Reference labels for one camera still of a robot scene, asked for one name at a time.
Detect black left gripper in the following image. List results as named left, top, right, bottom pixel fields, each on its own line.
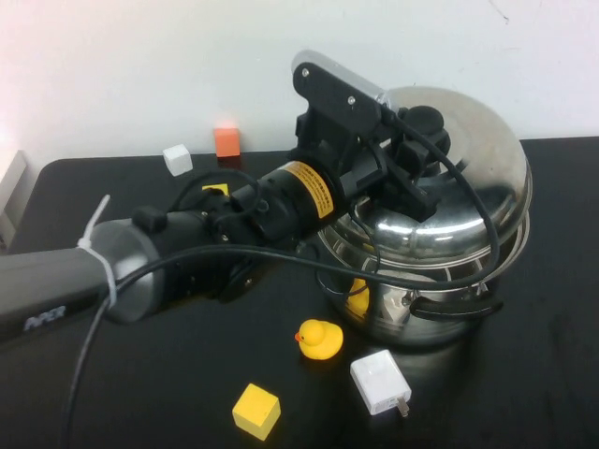
left=286, top=104, right=451, bottom=223

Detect steel pot lid black knob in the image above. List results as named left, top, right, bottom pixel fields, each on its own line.
left=318, top=85, right=535, bottom=282

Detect orange foam cube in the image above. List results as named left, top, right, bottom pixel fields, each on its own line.
left=213, top=126, right=242, bottom=160

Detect yellow rubber duck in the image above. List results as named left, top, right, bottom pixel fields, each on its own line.
left=293, top=319, right=344, bottom=362

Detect white foam cube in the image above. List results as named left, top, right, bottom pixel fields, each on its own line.
left=162, top=143, right=194, bottom=178

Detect white zip tie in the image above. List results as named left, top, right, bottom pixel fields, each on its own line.
left=76, top=194, right=119, bottom=306

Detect grey box beside table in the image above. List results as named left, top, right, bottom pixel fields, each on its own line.
left=0, top=149, right=30, bottom=250

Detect thick black camera cable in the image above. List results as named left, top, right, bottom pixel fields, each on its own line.
left=63, top=109, right=501, bottom=449

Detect silver wrist camera black mount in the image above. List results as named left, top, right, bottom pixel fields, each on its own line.
left=290, top=49, right=392, bottom=141

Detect stainless steel pot black handles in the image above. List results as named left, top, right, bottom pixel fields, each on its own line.
left=315, top=205, right=533, bottom=350

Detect white usb wall charger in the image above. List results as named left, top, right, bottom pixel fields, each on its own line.
left=349, top=348, right=414, bottom=419

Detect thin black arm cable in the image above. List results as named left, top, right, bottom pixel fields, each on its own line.
left=168, top=168, right=263, bottom=221

